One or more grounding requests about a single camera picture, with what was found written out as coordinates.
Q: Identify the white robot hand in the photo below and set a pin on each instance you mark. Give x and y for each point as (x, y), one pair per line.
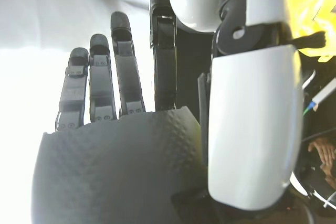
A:
(118, 169)

